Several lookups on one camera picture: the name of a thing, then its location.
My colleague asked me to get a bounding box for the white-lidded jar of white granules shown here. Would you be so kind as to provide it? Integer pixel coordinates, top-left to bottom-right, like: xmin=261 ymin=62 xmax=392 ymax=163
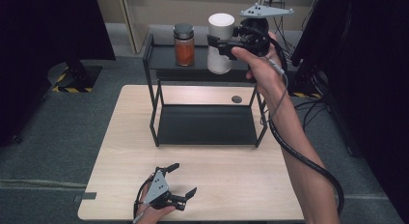
xmin=206 ymin=13 xmax=236 ymax=75

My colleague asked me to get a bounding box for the person's right hand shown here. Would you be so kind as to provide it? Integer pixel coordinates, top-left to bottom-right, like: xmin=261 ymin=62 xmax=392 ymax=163
xmin=231 ymin=31 xmax=289 ymax=106

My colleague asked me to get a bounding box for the thin grey cable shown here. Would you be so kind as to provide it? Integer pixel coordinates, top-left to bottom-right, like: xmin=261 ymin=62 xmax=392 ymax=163
xmin=267 ymin=57 xmax=289 ymax=120

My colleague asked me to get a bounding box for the dark curtain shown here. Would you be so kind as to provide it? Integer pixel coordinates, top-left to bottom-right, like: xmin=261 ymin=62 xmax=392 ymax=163
xmin=289 ymin=0 xmax=409 ymax=224
xmin=0 ymin=0 xmax=117 ymax=149

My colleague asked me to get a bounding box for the beige wall post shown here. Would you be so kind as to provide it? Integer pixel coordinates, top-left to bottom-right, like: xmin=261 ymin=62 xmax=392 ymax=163
xmin=116 ymin=0 xmax=152 ymax=55

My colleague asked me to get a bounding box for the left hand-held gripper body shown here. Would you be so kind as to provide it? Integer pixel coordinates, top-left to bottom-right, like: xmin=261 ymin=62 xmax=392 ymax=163
xmin=138 ymin=167 xmax=181 ymax=211

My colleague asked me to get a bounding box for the glass jar of orange powder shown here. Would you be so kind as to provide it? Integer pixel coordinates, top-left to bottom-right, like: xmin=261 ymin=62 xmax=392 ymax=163
xmin=173 ymin=22 xmax=196 ymax=68

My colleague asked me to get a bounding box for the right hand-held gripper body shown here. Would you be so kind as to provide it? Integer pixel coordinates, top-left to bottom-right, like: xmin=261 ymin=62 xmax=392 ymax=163
xmin=232 ymin=2 xmax=295 ymax=58

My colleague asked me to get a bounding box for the black stand base hazard tape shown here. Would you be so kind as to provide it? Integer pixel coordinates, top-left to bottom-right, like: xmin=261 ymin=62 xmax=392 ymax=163
xmin=50 ymin=60 xmax=103 ymax=94

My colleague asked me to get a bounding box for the black power cable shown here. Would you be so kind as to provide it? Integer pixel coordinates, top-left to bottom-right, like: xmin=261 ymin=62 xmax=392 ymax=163
xmin=280 ymin=0 xmax=299 ymax=56
xmin=272 ymin=0 xmax=292 ymax=54

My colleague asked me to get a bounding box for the grey floor tape patch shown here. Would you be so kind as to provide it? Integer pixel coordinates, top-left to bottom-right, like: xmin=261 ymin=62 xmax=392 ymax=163
xmin=73 ymin=191 xmax=97 ymax=203

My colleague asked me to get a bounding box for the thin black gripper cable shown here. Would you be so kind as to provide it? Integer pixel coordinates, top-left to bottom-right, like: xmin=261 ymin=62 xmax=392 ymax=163
xmin=132 ymin=175 xmax=155 ymax=224

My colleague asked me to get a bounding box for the person's left hand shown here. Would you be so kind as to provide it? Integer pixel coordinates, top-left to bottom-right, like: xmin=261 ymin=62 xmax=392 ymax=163
xmin=136 ymin=184 xmax=177 ymax=224

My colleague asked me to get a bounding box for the thick black gripper cable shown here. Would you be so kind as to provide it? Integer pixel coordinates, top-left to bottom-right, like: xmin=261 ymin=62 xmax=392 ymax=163
xmin=265 ymin=36 xmax=346 ymax=217

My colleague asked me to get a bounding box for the black metal shelf rack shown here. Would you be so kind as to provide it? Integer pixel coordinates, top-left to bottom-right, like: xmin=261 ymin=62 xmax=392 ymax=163
xmin=142 ymin=33 xmax=270 ymax=149

